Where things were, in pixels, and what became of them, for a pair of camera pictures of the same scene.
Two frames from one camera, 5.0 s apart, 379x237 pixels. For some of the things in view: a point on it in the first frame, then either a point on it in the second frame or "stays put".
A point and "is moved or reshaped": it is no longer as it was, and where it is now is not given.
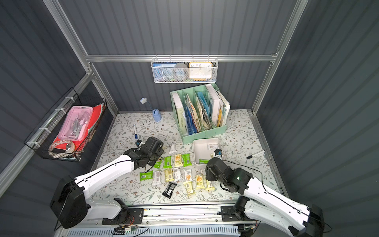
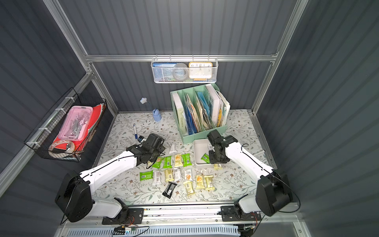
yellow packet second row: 169,175 stays put
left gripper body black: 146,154 stays put
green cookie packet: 186,160 stays put
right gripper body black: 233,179 -> 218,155
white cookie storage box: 205,149 stays put
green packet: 203,161 is moved or reshaped
